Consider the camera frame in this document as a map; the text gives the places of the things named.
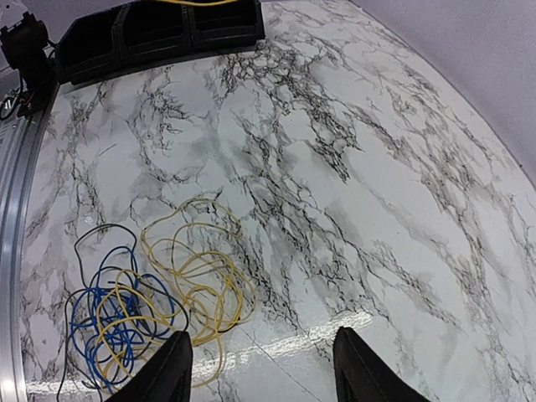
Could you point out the black divided storage bin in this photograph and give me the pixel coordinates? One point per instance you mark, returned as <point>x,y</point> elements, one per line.
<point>140,33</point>

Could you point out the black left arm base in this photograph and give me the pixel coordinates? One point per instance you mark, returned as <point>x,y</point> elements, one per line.
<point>23,46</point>

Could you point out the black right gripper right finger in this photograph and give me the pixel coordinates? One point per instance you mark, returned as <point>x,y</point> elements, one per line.
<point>361,375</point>

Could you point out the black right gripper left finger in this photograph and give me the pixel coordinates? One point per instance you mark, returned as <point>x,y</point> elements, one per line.
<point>166,376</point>

